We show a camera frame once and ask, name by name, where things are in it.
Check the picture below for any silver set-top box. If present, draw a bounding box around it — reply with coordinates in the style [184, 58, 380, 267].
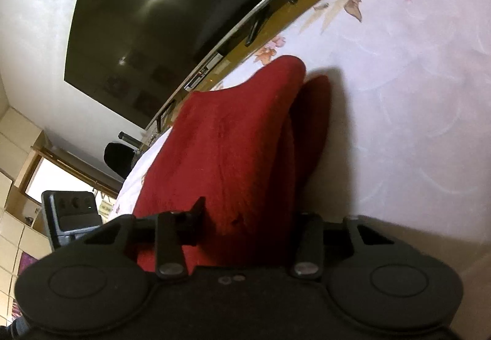
[183, 53, 224, 92]

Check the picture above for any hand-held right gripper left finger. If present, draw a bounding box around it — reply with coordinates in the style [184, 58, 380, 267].
[84, 196, 207, 281]

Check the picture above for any white floral bed sheet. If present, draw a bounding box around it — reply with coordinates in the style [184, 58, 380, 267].
[111, 0, 491, 325]

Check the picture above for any black flat screen television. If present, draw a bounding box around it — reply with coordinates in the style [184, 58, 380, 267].
[63, 0, 288, 130]

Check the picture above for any wooden television cabinet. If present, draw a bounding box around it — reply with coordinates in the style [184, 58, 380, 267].
[142, 0, 396, 147]

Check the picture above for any red garment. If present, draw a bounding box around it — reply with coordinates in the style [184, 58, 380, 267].
[132, 54, 333, 274]

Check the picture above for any wooden framed window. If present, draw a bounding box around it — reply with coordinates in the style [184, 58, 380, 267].
[24, 148, 125, 211]

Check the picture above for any black rounded object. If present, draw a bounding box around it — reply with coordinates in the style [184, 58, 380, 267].
[104, 141, 136, 179]

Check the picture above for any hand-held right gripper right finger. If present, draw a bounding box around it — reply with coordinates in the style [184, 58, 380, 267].
[289, 211, 400, 281]

